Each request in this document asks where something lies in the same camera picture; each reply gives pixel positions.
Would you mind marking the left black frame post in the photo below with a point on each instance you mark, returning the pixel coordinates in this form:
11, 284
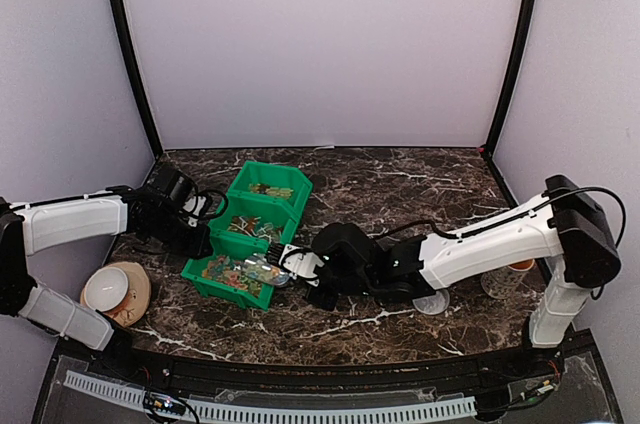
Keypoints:
128, 53

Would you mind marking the black front rail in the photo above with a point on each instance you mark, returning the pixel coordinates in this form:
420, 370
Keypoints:
348, 356

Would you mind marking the black frame post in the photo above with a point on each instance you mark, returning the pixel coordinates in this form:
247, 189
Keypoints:
128, 53
521, 33

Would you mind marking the green three-compartment bin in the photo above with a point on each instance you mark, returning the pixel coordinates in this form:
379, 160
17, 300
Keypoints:
286, 213

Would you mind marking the blue mixed candies pile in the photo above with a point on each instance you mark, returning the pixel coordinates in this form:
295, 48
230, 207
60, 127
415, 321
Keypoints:
255, 227

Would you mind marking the white bowl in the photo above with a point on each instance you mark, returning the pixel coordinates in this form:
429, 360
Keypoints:
106, 289

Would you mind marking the patterned mug yellow inside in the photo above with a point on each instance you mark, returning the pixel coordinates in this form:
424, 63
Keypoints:
500, 283

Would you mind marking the clear plastic lid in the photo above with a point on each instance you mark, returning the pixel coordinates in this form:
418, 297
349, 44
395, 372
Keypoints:
434, 304

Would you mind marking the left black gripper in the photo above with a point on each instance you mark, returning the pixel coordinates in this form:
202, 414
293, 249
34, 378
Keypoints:
201, 245

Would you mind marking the wooden slice coaster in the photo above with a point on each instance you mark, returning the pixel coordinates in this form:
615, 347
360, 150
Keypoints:
136, 302

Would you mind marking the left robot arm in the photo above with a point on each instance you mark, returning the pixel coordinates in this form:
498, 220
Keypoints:
48, 247

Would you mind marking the green yellow candies pile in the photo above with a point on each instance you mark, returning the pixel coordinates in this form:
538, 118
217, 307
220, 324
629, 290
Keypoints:
271, 191

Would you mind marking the white slotted cable duct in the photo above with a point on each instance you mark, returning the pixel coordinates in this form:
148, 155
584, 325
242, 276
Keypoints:
244, 407

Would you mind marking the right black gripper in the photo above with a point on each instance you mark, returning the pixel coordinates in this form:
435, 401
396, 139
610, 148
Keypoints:
326, 302

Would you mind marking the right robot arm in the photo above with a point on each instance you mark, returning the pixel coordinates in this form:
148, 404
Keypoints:
563, 224

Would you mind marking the metal scoop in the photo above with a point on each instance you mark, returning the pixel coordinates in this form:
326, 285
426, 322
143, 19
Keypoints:
257, 268

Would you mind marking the right black frame post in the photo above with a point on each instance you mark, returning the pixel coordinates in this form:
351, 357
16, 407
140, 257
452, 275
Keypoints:
521, 33

